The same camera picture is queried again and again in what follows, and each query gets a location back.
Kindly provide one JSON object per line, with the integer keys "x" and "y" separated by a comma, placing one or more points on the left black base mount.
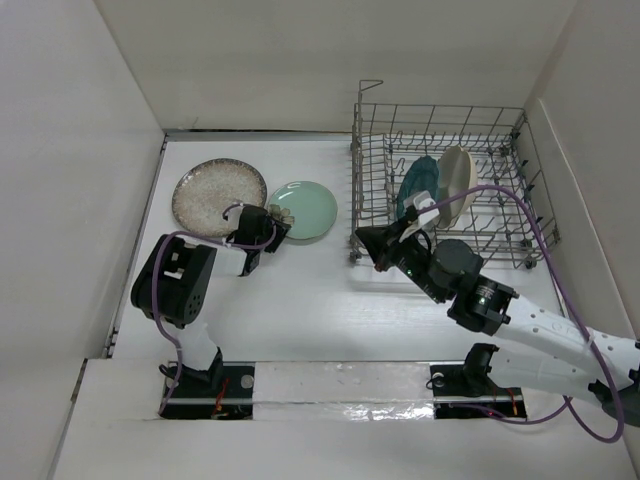
{"x": 227, "y": 396}

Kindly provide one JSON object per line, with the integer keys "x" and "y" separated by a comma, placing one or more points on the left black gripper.
{"x": 277, "y": 236}

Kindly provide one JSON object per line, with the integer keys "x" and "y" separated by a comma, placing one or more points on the speckled brown round plate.
{"x": 208, "y": 189}

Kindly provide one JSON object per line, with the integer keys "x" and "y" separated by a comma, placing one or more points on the cream lobed plate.
{"x": 457, "y": 173}

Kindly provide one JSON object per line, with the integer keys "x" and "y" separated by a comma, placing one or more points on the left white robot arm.
{"x": 172, "y": 285}

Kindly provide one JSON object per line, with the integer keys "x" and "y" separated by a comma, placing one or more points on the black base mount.
{"x": 463, "y": 390}
{"x": 227, "y": 396}

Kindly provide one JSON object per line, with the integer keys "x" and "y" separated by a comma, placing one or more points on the light green flower plate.
{"x": 309, "y": 208}

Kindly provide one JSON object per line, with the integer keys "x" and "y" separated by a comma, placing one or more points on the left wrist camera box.
{"x": 232, "y": 211}

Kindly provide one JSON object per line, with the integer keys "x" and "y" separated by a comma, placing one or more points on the teal scalloped plate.
{"x": 423, "y": 175}

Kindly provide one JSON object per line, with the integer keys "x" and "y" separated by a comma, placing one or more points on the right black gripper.
{"x": 379, "y": 238}

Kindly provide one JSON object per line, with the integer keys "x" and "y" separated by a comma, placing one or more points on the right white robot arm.
{"x": 598, "y": 368}

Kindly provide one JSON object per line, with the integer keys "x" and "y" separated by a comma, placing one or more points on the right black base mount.
{"x": 463, "y": 390}

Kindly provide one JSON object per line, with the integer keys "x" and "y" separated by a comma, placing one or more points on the grey wire dish rack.
{"x": 510, "y": 226}

